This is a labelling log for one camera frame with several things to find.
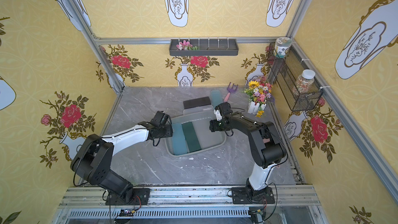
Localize grey plastic storage tray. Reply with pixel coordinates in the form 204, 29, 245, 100
165, 111, 227, 157

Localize light blue pencil case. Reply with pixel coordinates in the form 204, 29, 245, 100
210, 90, 223, 108

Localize light teal pencil case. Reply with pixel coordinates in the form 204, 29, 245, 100
172, 123, 188, 156

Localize dark green pencil case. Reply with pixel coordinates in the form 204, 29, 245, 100
182, 122, 202, 153

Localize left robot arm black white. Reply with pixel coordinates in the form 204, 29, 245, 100
70, 111, 173, 203

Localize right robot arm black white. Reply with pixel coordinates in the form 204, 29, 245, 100
209, 102, 287, 196

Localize black pencil case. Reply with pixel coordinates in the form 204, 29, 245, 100
183, 96, 211, 110

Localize purple pink garden rake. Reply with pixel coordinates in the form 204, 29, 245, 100
223, 83, 238, 102

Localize artificial flower bouquet white pot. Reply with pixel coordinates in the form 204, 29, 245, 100
244, 76, 275, 118

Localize small pink flowers on shelf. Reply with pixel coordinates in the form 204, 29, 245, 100
176, 40, 199, 50

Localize clear jar white lid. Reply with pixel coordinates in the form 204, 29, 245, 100
292, 69, 316, 96

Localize green patterned tin can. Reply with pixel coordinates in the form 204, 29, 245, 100
274, 37, 292, 58

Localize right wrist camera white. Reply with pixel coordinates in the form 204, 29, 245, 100
214, 110, 222, 121

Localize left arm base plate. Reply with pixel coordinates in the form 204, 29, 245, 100
105, 188, 150, 206

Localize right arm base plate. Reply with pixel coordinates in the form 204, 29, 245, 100
232, 187, 275, 204

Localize dark grey wall shelf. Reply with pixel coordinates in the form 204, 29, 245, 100
169, 38, 239, 57

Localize black wire wall basket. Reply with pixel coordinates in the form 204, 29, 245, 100
269, 47, 323, 112

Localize small circuit board with wires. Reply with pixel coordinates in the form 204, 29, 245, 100
117, 208, 137, 218

